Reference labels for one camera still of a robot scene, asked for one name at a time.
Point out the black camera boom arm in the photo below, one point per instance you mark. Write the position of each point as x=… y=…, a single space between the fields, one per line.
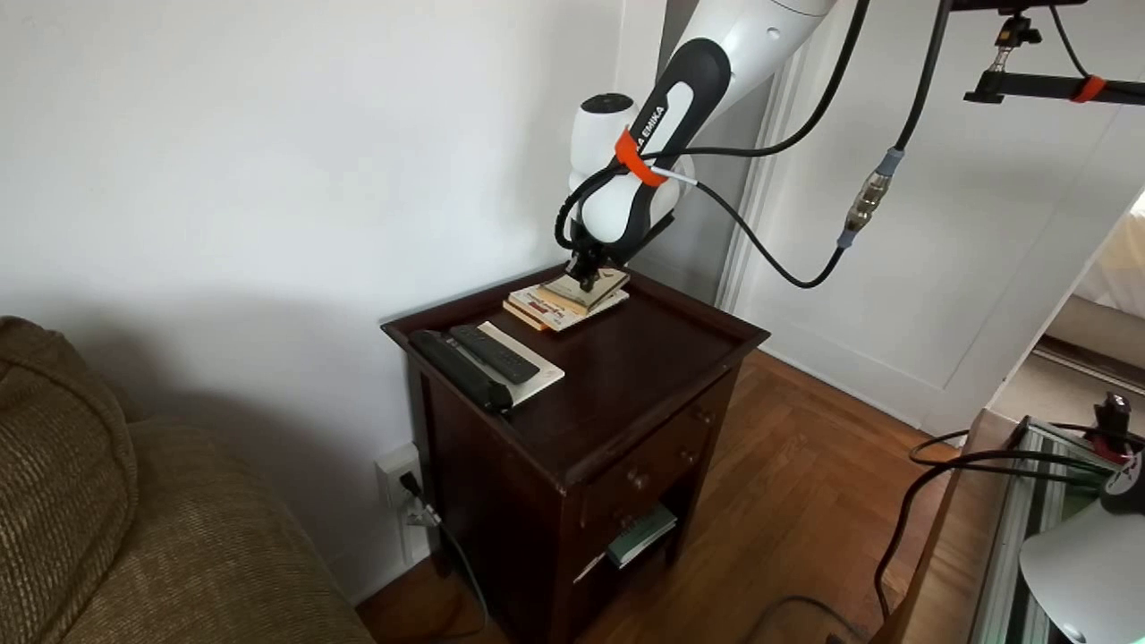
x=1051 y=89

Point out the black red clamp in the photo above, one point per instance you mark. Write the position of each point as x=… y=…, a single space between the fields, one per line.
x=1115 y=416

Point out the black stereo camera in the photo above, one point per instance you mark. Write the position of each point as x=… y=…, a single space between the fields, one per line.
x=1015 y=4

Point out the white paperback book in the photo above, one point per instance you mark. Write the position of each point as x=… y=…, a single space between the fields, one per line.
x=611 y=300

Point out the white panelled door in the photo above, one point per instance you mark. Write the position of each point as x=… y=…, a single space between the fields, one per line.
x=954 y=345

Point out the olive fabric sofa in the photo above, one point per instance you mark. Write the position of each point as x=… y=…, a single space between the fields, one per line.
x=118 y=540

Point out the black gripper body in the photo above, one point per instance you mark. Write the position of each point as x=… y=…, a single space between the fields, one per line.
x=605 y=252

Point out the pale teal thin book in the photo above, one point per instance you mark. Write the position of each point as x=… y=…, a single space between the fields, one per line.
x=647 y=534

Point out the white wall outlet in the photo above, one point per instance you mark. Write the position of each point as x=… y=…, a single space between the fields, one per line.
x=390 y=468

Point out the long black remote control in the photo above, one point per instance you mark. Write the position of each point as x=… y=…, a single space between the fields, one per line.
x=459 y=374

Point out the dark brown wooden nightstand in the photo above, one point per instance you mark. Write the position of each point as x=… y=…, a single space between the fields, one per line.
x=573 y=468

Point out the flat black remote control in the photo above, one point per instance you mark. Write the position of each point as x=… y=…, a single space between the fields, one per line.
x=490 y=351

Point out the aluminium profile robot stand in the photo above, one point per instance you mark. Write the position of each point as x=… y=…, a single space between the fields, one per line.
x=1015 y=540

